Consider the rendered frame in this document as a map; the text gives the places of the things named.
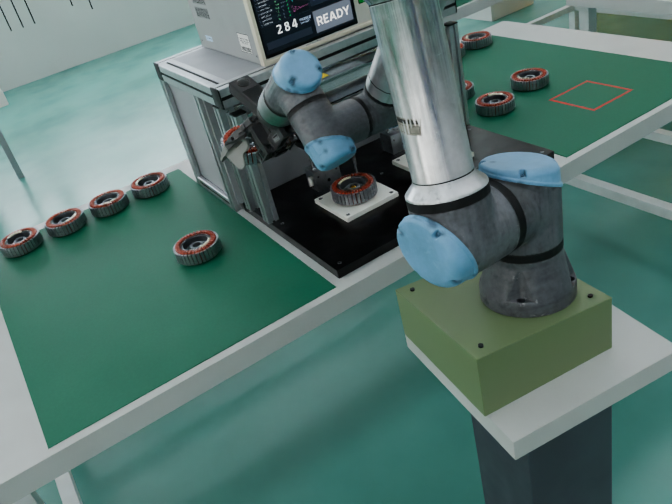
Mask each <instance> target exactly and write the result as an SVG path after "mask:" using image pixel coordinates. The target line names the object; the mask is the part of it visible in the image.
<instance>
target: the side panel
mask: <svg viewBox="0 0 672 504"><path fill-rule="evenodd" d="M159 80H160V79H159ZM160 83H161V86H162V88H163V91H164V94H165V97H166V99H167V102H168V105H169V107H170V110H171V113H172V116H173V118H174V121H175V124H176V126H177V129H178V132H179V134H180V137H181V140H182V143H183V145H184V148H185V151H186V153H187V156H188V159H189V162H190V164H191V167H192V170H193V172H194V175H195V178H196V181H197V183H198V184H200V185H201V186H202V187H204V188H205V189H206V190H208V191H209V192H210V193H212V194H213V195H214V196H216V197H217V198H218V199H220V200H221V201H222V202H224V203H225V204H226V205H228V206H229V207H230V208H232V209H233V210H234V211H236V212H238V211H240V209H244V207H243V203H242V204H237V201H236V198H235V195H234V192H233V189H232V187H231V184H230V181H229V178H228V175H227V172H226V169H225V166H224V163H223V162H221V160H220V157H221V154H220V151H219V148H218V145H217V142H216V139H215V137H214V134H213V131H212V128H211V125H210V122H209V119H208V116H207V113H206V110H205V107H204V104H203V101H202V99H200V98H198V97H196V96H194V95H192V94H190V93H188V92H186V91H184V90H182V89H180V88H178V87H175V86H173V85H171V84H169V83H167V82H165V81H162V80H160Z"/></svg>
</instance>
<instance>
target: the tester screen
mask: <svg viewBox="0 0 672 504"><path fill-rule="evenodd" d="M252 1H253V4H254V8H255V12H256V15H257V19H258V22H259V26H260V30H261V33H262V37H263V41H264V44H265V48H266V51H267V55H270V54H273V53H275V52H278V51H280V50H283V49H285V48H288V47H290V46H293V45H295V44H298V43H301V42H303V41H306V40H308V39H311V38H313V37H316V36H318V35H321V34H323V33H326V32H328V31H331V30H333V29H336V28H338V27H341V26H344V25H346V24H349V23H351V22H354V21H355V19H352V20H350V21H347V22H345V23H342V24H340V25H337V26H335V27H332V28H330V29H327V30H325V31H322V32H319V33H317V31H316V26H315V22H314V18H313V14H312V12H313V11H315V10H318V9H321V8H323V7H326V6H329V5H331V4H334V3H336V2H339V1H342V0H327V1H324V2H321V3H319V4H316V5H313V6H311V3H310V0H252ZM296 17H297V19H298V23H299V27H300V28H297V29H294V30H292V31H289V32H287V33H284V34H282V35H279V36H277V33H276V29H275V26H274V25H277V24H280V23H282V22H285V21H288V20H290V19H293V18H296ZM308 27H312V31H313V33H312V34H310V35H307V36H305V37H302V38H299V39H297V40H294V41H292V42H289V43H287V44H284V45H282V46H279V47H277V48H274V49H271V50H268V47H267V43H270V42H272V41H275V40H277V39H280V38H282V37H285V36H288V35H290V34H293V33H295V32H298V31H301V30H303V29H306V28H308Z"/></svg>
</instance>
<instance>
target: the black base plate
mask: <svg viewBox="0 0 672 504"><path fill-rule="evenodd" d="M466 130H467V135H468V139H469V144H470V149H471V151H472V152H474V157H472V158H473V163H474V167H475V168H476V169H479V163H480V161H481V160H482V159H484V158H486V157H488V156H491V155H494V154H499V153H506V152H532V153H539V154H543V155H546V156H549V157H551V158H553V159H554V151H552V150H549V149H546V148H543V147H539V146H536V145H533V144H530V143H526V142H523V141H520V140H517V139H513V138H510V137H507V136H504V135H500V134H497V133H494V132H491V131H487V130H484V129H481V128H478V127H474V126H471V125H466ZM404 154H405V151H404V150H402V151H400V152H398V153H396V154H394V155H393V154H391V153H388V152H386V151H383V148H382V143H381V138H378V139H376V140H374V141H372V142H370V143H367V144H365V145H363V146H361V147H359V148H357V149H356V153H355V158H356V162H357V166H358V171H359V172H360V173H361V172H363V173H369V174H372V175H373V176H374V177H375V179H376V182H379V183H381V184H383V185H385V186H387V187H389V188H391V189H393V190H395V191H397V192H398V194H399V196H398V197H396V198H394V199H392V200H390V201H388V202H386V203H384V204H382V205H380V206H379V207H377V208H375V209H373V210H371V211H369V212H367V213H365V214H363V215H361V216H359V217H358V218H356V219H354V220H352V221H350V222H346V221H344V220H343V219H341V218H339V217H338V216H336V215H334V214H333V213H331V212H329V211H328V210H326V209H324V208H322V207H321V206H319V205H317V204H316V203H315V200H314V199H316V198H318V197H320V196H322V195H324V194H326V193H328V192H330V186H329V187H327V188H325V189H323V190H321V191H319V192H318V191H316V190H315V189H313V188H311V187H309V184H308V180H307V177H306V173H305V174H303V175H301V176H299V177H296V178H294V179H292V180H290V181H288V182H286V183H284V184H282V185H280V186H278V187H276V188H274V189H271V190H270V191H271V194H272V197H273V201H274V204H275V207H276V210H277V214H278V217H279V220H277V221H275V220H273V221H272V222H273V223H271V224H268V223H267V222H265V221H264V220H263V217H262V214H261V211H260V208H255V210H254V211H250V210H249V209H247V208H246V205H245V202H244V203H243V207H244V210H245V211H246V212H248V213H249V214H251V215H252V216H253V217H255V218H256V219H257V220H259V221H260V222H262V223H263V224H264V225H266V226H267V227H268V228H270V229H271V230H273V231H274V232H275V233H277V234H278V235H280V236H281V237H282V238H284V239H285V240H286V241H288V242H289V243H291V244H292V245H293V246H295V247H296V248H297V249H299V250H300V251H302V252H303V253H304V254H306V255H307V256H308V257H310V258H311V259H313V260H314V261H315V262H317V263H318V264H319V265H321V266H322V267H324V268H325V269H326V270H328V271H329V272H330V273H332V274H333V275H335V276H336V277H337V278H339V279H340V278H342V277H343V276H345V275H347V274H349V273H350V272H352V271H354V270H356V269H358V268H359V267H361V266H363V265H365V264H367V263H368V262H370V261H372V260H374V259H376V258H377V257H379V256H381V255H383V254H385V253H386V252H388V251H390V250H392V249H394V248H395V247H397V246H399V244H398V240H397V229H398V228H399V227H398V226H399V224H400V222H401V221H402V220H403V218H404V217H406V216H408V215H409V213H408V209H407V204H406V200H405V194H406V192H407V190H408V189H409V187H410V185H411V184H412V179H411V175H410V172H409V171H406V170H404V169H402V168H399V167H397V166H395V165H393V164H392V160H394V159H396V158H398V157H400V156H402V155H404ZM339 168H340V172H341V176H344V175H347V174H351V173H353V174H354V173H355V167H354V163H353V159H352V158H350V159H349V160H348V161H346V162H345V163H343V164H341V165H339Z"/></svg>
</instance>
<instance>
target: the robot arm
mask: <svg viewBox="0 0 672 504"><path fill-rule="evenodd" d="M363 1H365V2H366V3H367V4H368V6H369V10H370V14H371V18H372V22H373V26H374V30H375V34H376V38H377V42H378V47H377V50H376V53H375V56H374V59H373V62H372V65H371V68H370V70H369V73H368V76H367V79H366V83H365V86H364V89H363V91H362V93H361V94H358V95H356V96H354V97H351V98H348V99H346V100H344V101H342V102H339V103H337V104H334V105H331V103H330V101H329V100H328V98H327V96H326V95H325V93H324V91H323V90H322V88H321V86H320V83H321V79H322V66H321V64H320V62H319V60H318V59H317V58H316V57H315V56H314V55H313V54H311V53H310V52H308V51H305V50H301V49H294V50H289V51H288V52H286V53H285V54H284V55H283V56H282V57H281V58H280V60H279V62H278V63H277V64H276V65H275V66H274V68H273V71H272V74H271V76H270V78H269V80H268V82H267V84H266V86H265V88H263V87H262V86H261V85H259V84H258V83H257V82H256V81H254V80H253V79H252V78H251V77H250V76H248V75H245V76H243V77H241V78H238V79H236V80H234V81H231V82H229V92H230V93H231V94H232V95H233V96H234V97H235V98H236V99H237V100H239V101H240V102H241V103H242V104H243V105H244V106H245V107H247V108H248V109H249V110H250V111H251V112H252V113H253V116H250V117H249V118H247V119H246V120H245V121H244V122H243V124H242V125H241V126H240V127H239V128H238V129H237V130H235V131H234V132H233V133H232V134H231V135H230V136H229V138H228V139H227V141H226V142H225V143H224V147H223V150H222V153H221V157H220V160H221V162H223V161H224V160H226V159H227V158H229V160H230V161H231V162H232V163H233V164H234V165H235V166H236V167H237V168H238V169H241V170H242V169H244V168H245V166H246V162H245V156H244V155H245V153H246V152H247V151H248V149H249V147H250V144H249V141H248V140H247V139H246V136H248V137H250V138H251V140H252V141H253V143H254V144H255V147H256V149H257V150H258V151H257V152H256V154H255V155H256V156H257V158H258V160H259V161H260V163H261V164H263V162H264V161H266V160H269V159H270V158H273V157H278V156H280V155H282V154H284V153H286V152H287V151H288V149H289V150H291V148H292V147H293V146H294V144H295V143H296V141H297V140H298V138H299V139H300V141H301V143H302V144H303V146H304V150H305V152H306V153H307V154H308V155H309V156H310V158H311V159H312V161H313V162H314V164H315V165H316V167H317V168H318V169H319V170H321V171H328V170H331V169H334V168H336V167H338V166H339V165H341V164H343V163H345V162H346V161H348V160H349V159H350V158H352V157H353V156H354V155H355V153H356V146H355V144H356V143H359V142H361V141H363V140H365V139H367V138H369V137H371V136H373V135H376V134H378V133H380V132H382V131H385V130H387V129H392V128H394V127H396V126H398V127H399V131H400V135H401V139H402V143H403V147H404V151H405V155H406V159H407V163H408V167H409V171H410V175H411V179H412V184H411V185H410V187H409V189H408V190H407V192H406V194H405V200H406V204H407V209H408V213H409V215H408V216H406V217H404V218H403V220H402V221H401V222H400V224H399V226H398V227H399V228H398V229H397V240H398V244H399V247H400V249H401V252H402V254H403V255H404V257H405V259H406V260H407V262H408V263H409V265H410V266H411V267H412V268H413V269H414V270H415V271H416V272H417V273H418V274H419V275H420V276H421V277H422V278H424V279H425V280H426V281H428V282H430V283H432V284H434V285H436V286H439V287H445V288H449V287H455V286H457V285H459V284H461V283H463V282H464V281H466V280H470V279H473V278H474V277H476V276H477V274H478V273H480V272H481V271H482V274H481V276H480V280H479V291H480V298H481V300H482V302H483V303H484V305H485V306H487V307H488V308H489V309H491V310H492V311H494V312H497V313H499V314H502V315H506V316H510V317H518V318H534V317H542V316H547V315H550V314H554V313H556V312H559V311H561V310H563V309H565V308H566V307H568V306H569V305H570V304H571V303H572V302H573V301H574V300H575V298H576V295H577V278H576V274H575V272H574V270H573V267H572V265H571V263H570V260H569V258H568V256H567V254H566V251H565V249H564V239H563V212H562V186H563V182H561V173H560V167H559V165H558V163H557V162H556V160H554V159H553V158H551V157H549V156H546V155H543V154H539V153H532V152H506V153H499V154H494V155H491V156H488V157H486V158H484V159H482V160H481V161H480V163H479V169H476V168H475V167H474V163H473V158H472V154H471V149H470V144H469V139H468V135H467V130H466V125H465V121H464V116H463V111H462V106H461V102H460V97H459V92H458V88H457V83H456V78H455V74H454V69H453V64H452V59H451V55H450V50H449V45H448V41H447V36H446V31H445V26H444V22H443V17H442V12H443V10H444V7H445V5H446V3H447V0H363ZM295 134H297V136H298V138H297V137H296V135H295ZM259 153H260V154H259ZM260 155H261V156H262V157H261V156H260ZM262 158H263V159H262Z"/></svg>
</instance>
